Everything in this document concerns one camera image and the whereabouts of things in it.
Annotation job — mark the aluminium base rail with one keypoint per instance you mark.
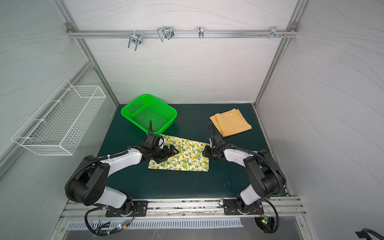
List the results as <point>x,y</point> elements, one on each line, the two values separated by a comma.
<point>209,208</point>

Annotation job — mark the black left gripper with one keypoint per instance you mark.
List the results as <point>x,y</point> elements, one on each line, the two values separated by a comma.
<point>167,154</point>

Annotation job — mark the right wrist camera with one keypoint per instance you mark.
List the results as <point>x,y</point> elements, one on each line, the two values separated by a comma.
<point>217,141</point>

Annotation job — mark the aluminium top crossbar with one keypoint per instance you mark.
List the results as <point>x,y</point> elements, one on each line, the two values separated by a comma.
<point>179,34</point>

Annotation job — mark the metal U-bolt clamp middle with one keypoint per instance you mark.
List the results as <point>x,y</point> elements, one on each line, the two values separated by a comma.
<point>165,32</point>

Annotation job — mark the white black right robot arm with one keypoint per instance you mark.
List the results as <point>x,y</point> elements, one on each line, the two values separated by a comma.
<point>265,176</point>

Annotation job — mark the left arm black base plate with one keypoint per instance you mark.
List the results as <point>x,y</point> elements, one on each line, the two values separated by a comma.
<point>129,209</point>

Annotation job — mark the metal ring clamp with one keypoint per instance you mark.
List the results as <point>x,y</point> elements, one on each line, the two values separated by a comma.
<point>201,32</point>

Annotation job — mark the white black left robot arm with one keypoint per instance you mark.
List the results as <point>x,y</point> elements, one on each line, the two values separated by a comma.
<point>88,184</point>

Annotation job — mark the lemon print skirt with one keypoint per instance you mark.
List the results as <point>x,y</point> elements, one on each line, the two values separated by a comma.
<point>190,157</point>

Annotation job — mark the yellow tan skirt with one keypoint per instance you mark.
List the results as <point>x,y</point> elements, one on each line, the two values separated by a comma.
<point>230,123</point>

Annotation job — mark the white vent strip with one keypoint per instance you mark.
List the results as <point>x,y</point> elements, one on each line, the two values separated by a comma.
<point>146,224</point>

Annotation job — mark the metal u-bolt clamp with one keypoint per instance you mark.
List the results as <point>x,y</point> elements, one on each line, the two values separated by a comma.
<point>165,32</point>
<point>135,40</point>

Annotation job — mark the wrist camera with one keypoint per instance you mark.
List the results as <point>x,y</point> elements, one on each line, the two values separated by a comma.
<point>217,141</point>
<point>154,141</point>

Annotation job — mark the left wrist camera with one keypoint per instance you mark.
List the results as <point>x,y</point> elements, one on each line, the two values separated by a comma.
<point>154,141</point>

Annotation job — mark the metal U-bolt clamp left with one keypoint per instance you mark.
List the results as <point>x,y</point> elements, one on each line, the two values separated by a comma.
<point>135,40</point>

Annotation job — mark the aluminium corner frame post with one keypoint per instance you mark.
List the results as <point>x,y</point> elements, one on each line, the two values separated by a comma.
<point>291,27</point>

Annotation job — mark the metal bolt bracket right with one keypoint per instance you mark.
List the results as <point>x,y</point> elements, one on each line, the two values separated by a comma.
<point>273,34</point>

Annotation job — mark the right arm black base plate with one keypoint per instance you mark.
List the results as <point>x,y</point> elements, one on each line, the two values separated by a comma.
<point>232,207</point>

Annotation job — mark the left rear frame post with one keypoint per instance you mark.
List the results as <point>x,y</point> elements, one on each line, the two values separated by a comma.
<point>69,20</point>

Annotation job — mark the white wire wall basket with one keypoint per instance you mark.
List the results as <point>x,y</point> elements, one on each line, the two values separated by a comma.
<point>58,126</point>

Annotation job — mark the green plastic basket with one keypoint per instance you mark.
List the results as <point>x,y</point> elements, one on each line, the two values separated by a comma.
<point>146,111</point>

